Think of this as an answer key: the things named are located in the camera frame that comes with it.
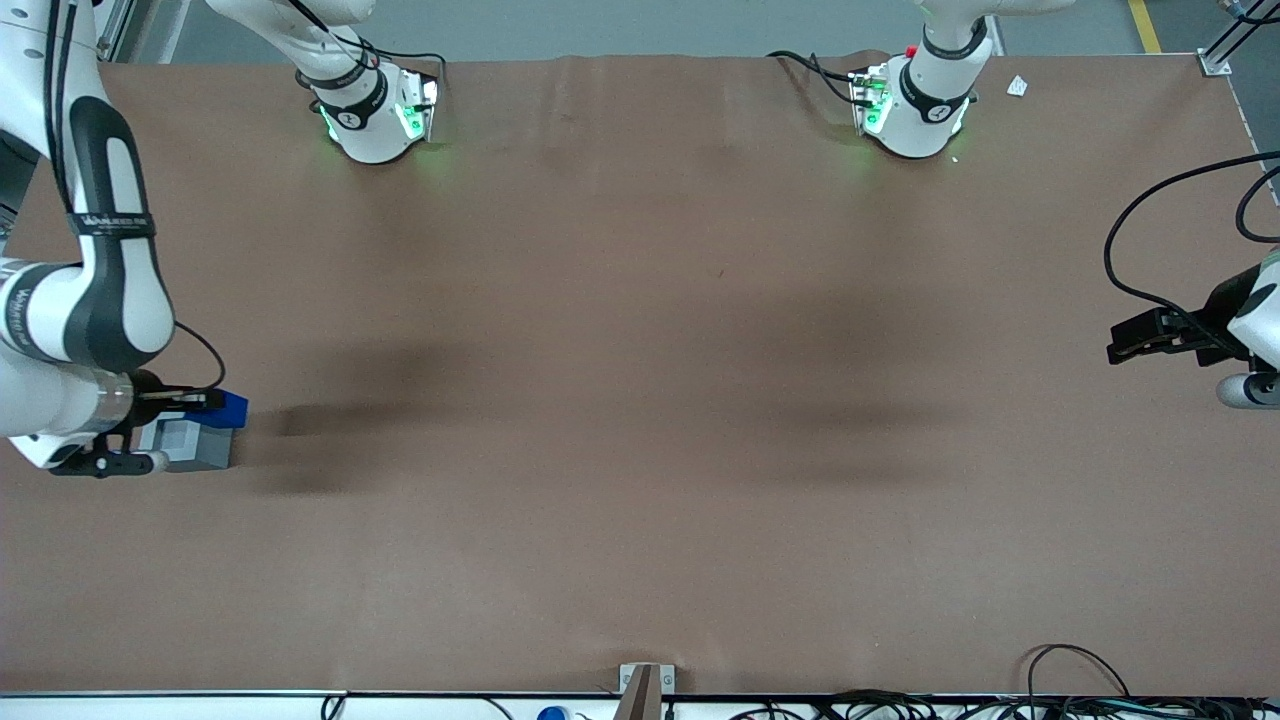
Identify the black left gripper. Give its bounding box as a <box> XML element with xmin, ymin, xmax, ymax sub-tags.
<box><xmin>1107</xmin><ymin>265</ymin><xmax>1263</xmax><ymax>365</ymax></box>

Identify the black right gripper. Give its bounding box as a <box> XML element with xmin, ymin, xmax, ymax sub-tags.
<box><xmin>130</xmin><ymin>370</ymin><xmax>227</xmax><ymax>431</ymax></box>

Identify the blue plastic part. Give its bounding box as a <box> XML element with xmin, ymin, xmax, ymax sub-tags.
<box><xmin>203</xmin><ymin>389</ymin><xmax>249</xmax><ymax>430</ymax></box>

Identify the gray square base block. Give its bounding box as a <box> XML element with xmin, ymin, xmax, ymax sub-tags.
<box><xmin>138</xmin><ymin>414</ymin><xmax>234</xmax><ymax>473</ymax></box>

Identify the brown table mat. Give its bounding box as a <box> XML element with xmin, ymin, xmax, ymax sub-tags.
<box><xmin>0</xmin><ymin>52</ymin><xmax>1280</xmax><ymax>697</ymax></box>

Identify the long black left wrist cable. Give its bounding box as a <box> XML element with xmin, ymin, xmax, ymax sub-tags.
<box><xmin>1104</xmin><ymin>150</ymin><xmax>1280</xmax><ymax>333</ymax></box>

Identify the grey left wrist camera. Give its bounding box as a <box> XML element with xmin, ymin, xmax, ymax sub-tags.
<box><xmin>1217</xmin><ymin>372</ymin><xmax>1280</xmax><ymax>410</ymax></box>

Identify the short black left wrist cable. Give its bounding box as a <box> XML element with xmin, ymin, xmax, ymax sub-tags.
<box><xmin>1236</xmin><ymin>165</ymin><xmax>1280</xmax><ymax>244</ymax></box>

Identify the aluminium frame post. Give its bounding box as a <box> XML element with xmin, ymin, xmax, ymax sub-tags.
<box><xmin>1198</xmin><ymin>0</ymin><xmax>1280</xmax><ymax>77</ymax></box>
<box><xmin>95</xmin><ymin>0</ymin><xmax>138</xmax><ymax>63</ymax></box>

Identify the black looped cable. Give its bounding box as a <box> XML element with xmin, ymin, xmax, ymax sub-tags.
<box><xmin>1027</xmin><ymin>644</ymin><xmax>1132</xmax><ymax>701</ymax></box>

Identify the black right base cable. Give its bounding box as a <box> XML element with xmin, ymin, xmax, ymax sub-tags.
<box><xmin>290</xmin><ymin>0</ymin><xmax>447</xmax><ymax>83</ymax></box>

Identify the black base cable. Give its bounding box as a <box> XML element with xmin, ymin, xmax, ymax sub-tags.
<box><xmin>767</xmin><ymin>50</ymin><xmax>863</xmax><ymax>107</ymax></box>
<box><xmin>290</xmin><ymin>0</ymin><xmax>447</xmax><ymax>83</ymax></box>

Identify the black left base cable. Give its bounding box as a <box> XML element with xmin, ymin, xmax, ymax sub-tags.
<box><xmin>767</xmin><ymin>50</ymin><xmax>863</xmax><ymax>107</ymax></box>

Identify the black cable bundle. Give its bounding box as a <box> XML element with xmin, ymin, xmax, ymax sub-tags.
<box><xmin>730</xmin><ymin>689</ymin><xmax>1280</xmax><ymax>720</ymax></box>

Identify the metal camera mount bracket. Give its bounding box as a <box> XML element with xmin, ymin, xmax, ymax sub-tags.
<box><xmin>613</xmin><ymin>663</ymin><xmax>677</xmax><ymax>720</ymax></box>

